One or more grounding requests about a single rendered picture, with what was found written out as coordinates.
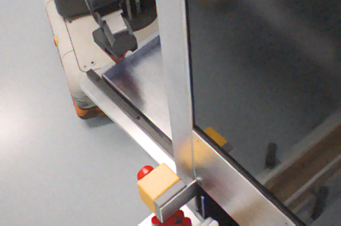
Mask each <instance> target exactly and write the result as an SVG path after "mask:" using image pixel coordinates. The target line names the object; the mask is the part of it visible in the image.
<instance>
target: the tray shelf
mask: <svg viewBox="0 0 341 226"><path fill-rule="evenodd" d="M158 34H159V29H158V30H156V31H155V32H154V33H152V34H151V35H149V36H148V37H146V38H145V39H143V40H142V41H141V42H139V43H138V47H140V46H142V45H143V44H145V43H147V41H149V40H150V39H152V38H153V37H155V36H156V35H158ZM114 64H116V63H115V62H114V61H113V60H112V61H111V62H110V63H108V64H106V65H105V66H103V68H100V69H99V70H97V71H96V73H97V75H99V76H101V73H103V72H105V71H106V70H107V69H109V68H110V67H111V66H113V65H114ZM101 78H102V76H101ZM79 87H80V89H81V90H82V91H83V92H84V93H86V95H88V97H89V98H91V99H92V101H94V103H95V104H97V106H99V107H100V108H101V109H102V110H103V112H105V113H106V114H107V115H108V116H109V117H110V118H111V120H113V121H114V122H115V123H116V124H117V125H118V126H119V127H120V128H121V129H122V130H123V131H124V132H125V133H126V134H127V135H128V136H129V137H130V138H131V139H132V140H133V141H134V142H135V143H136V144H137V145H138V147H139V148H140V149H141V150H142V151H143V152H144V153H145V154H146V155H147V156H148V157H149V158H150V159H151V160H152V161H153V162H154V163H155V164H156V165H157V166H159V165H160V164H162V163H163V162H164V163H165V164H166V165H167V166H168V167H169V168H170V169H171V170H173V171H174V172H175V173H176V166H175V162H174V161H173V160H172V159H171V158H170V157H169V156H168V155H167V154H166V153H165V152H164V151H162V150H161V148H159V147H158V146H157V145H156V144H155V142H153V141H152V140H151V139H150V138H149V136H147V134H145V133H144V132H143V131H142V130H141V128H139V127H138V126H137V125H136V124H135V122H133V121H132V119H130V118H129V117H128V116H127V115H126V114H125V113H124V112H123V111H122V110H121V109H120V108H119V107H118V106H117V105H116V104H115V103H114V102H113V101H112V100H111V99H110V98H109V97H108V96H107V95H106V94H105V93H104V92H103V91H102V90H101V89H100V88H99V87H97V85H95V84H94V82H92V81H91V80H90V78H88V77H87V78H86V79H84V80H83V81H81V82H79Z"/></svg>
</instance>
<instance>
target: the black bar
mask: <svg viewBox="0 0 341 226"><path fill-rule="evenodd" d="M86 74H87V76H88V78H90V80H91V81H92V82H94V84H95V85H97V87H99V88H100V89H101V90H102V91H103V92H104V93H105V94H106V95H107V96H108V97H109V98H110V99H111V100H112V101H113V102H114V103H115V104H116V105H117V106H118V107H119V108H120V109H121V110H122V111H123V112H124V113H125V114H126V115H127V116H128V117H129V118H130V119H132V121H133V122H135V124H136V125H137V126H138V127H139V128H141V130H142V131H143V132H144V133H145V134H147V136H149V138H150V139H151V140H152V141H153V142H155V144H156V145H157V146H158V147H159V148H161V150H162V151H164V152H165V153H166V154H167V155H168V156H169V157H170V158H171V159H172V160H173V161H174V162H175V160H174V147H172V146H171V145H170V143H169V142H167V140H165V139H164V138H163V137H162V136H161V135H160V134H159V133H158V132H157V131H156V130H155V129H154V128H153V127H152V126H151V125H150V124H148V123H147V122H146V121H145V120H144V119H143V118H142V117H141V116H140V115H139V114H138V113H137V112H136V111H135V110H134V109H133V108H132V107H131V106H130V105H129V104H128V103H127V102H126V101H124V99H122V98H121V96H120V95H118V93H117V92H115V91H114V90H113V89H112V87H110V86H109V85H108V84H107V83H106V82H105V81H104V80H103V79H102V78H101V76H99V75H97V73H96V72H94V70H92V68H91V69H90V70H88V71H87V72H86Z"/></svg>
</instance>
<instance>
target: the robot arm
mask: <svg viewBox="0 0 341 226"><path fill-rule="evenodd" d="M85 1H86V4H87V6H88V8H89V10H90V12H91V14H92V16H94V15H95V14H97V19H98V21H99V24H100V27H99V28H97V29H96V30H94V31H93V32H92V36H93V38H94V42H95V43H96V44H97V45H98V46H99V47H100V49H102V50H103V51H104V52H105V53H106V54H107V55H108V56H109V58H111V60H113V61H114V62H115V63H118V62H119V61H120V60H122V59H123V58H125V55H126V53H127V52H128V51H131V52H134V51H136V50H137V49H138V43H137V41H136V37H135V35H134V33H133V32H132V28H131V27H130V25H129V23H128V21H127V20H126V19H125V18H124V17H123V11H122V9H121V4H122V3H123V2H125V0H85Z"/></svg>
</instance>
